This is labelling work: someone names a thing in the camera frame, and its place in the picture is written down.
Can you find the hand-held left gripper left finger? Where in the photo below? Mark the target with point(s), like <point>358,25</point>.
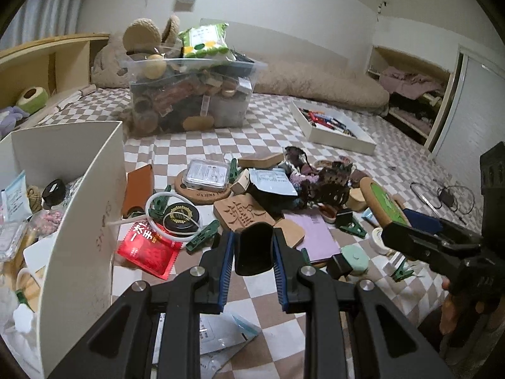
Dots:
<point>225,272</point>

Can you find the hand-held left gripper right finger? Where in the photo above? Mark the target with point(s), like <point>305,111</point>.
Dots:
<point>284,276</point>

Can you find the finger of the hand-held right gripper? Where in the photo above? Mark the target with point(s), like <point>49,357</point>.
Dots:
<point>426,248</point>
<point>424,221</point>

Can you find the black plastic case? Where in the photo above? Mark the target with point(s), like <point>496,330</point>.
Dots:
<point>254,248</point>

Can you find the white storage box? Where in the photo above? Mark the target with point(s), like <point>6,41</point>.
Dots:
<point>83,225</point>

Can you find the person's right forearm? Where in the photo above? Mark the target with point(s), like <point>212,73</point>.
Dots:
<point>434,335</point>

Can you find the person's right hand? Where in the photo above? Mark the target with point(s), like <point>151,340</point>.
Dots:
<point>447,318</point>

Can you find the small cork piece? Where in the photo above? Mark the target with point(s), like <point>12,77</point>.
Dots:
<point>292,235</point>

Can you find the round cork coaster green top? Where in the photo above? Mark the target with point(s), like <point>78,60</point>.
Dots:
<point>384,203</point>

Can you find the small tape roll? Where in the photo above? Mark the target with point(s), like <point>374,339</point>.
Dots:
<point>379,241</point>

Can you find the pink notebook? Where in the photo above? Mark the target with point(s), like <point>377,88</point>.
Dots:
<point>315,237</point>

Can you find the black binder clip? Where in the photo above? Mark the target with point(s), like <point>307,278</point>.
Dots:
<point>344,218</point>
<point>339,266</point>

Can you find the carved wooden tile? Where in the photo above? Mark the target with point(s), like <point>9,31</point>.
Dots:
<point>242,213</point>

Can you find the white blue sachet packet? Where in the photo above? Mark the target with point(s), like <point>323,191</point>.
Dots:
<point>221,339</point>
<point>272,181</point>

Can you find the black round tin gold emblem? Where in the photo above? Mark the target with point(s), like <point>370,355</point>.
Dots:
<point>179,221</point>

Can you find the pale wooden block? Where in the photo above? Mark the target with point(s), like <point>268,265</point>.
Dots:
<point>357,199</point>

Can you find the mint round tape measure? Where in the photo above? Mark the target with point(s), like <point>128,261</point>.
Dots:
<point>355,260</point>

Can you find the round wooden coaster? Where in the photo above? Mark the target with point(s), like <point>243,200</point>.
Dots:
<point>205,196</point>

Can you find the red foil packet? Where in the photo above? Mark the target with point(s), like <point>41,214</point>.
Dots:
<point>148,250</point>

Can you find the brown hair claw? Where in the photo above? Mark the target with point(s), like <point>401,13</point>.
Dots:
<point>335,185</point>

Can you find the clear plastic case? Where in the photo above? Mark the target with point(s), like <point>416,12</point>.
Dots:
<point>12,241</point>
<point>207,173</point>

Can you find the wooden block with brown top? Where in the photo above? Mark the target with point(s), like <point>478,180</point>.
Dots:
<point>260,161</point>

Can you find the white sliding door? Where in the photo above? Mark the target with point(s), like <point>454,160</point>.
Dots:
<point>473,106</point>

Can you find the brown leather case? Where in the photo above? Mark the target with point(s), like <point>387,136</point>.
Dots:
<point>138,189</point>

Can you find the white tray of pens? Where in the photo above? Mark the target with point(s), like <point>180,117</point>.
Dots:
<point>335,130</point>

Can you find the closet with clothes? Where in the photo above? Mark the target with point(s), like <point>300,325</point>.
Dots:
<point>410,87</point>

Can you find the long beige fluffy cushion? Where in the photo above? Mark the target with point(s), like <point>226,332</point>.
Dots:
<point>315,85</point>

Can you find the clear plastic storage bin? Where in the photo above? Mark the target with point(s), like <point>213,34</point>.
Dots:
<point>189,98</point>

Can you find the small black round jar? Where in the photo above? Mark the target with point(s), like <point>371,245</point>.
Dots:
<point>53,193</point>

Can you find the yellow ball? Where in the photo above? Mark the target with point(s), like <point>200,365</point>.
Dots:
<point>154,67</point>

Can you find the green snack packet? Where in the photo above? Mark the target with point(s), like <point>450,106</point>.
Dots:
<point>205,41</point>

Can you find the beige fluffy pillow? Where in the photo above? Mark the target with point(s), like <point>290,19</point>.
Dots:
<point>108,63</point>

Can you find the brown plush toy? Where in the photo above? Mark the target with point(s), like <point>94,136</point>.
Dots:
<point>140,33</point>

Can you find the avocado plush toy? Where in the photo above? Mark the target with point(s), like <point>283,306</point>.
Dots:
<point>31,99</point>

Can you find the purple plush toy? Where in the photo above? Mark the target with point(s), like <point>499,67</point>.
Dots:
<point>12,120</point>

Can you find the wooden headboard shelf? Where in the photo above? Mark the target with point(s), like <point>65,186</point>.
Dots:
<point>59,59</point>

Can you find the grey curtain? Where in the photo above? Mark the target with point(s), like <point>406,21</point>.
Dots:
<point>43,15</point>

